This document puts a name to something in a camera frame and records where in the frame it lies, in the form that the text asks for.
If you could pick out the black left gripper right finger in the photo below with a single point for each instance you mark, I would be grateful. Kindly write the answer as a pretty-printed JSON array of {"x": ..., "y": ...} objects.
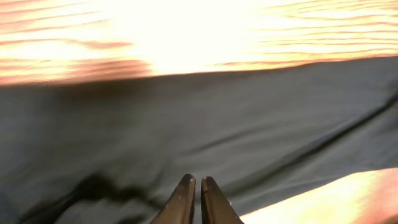
[{"x": 215, "y": 208}]

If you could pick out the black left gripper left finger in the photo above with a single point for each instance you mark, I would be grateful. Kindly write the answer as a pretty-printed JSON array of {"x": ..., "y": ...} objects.
[{"x": 180, "y": 206}]

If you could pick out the black t-shirt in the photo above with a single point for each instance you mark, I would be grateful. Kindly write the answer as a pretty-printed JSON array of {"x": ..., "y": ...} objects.
[{"x": 264, "y": 136}]

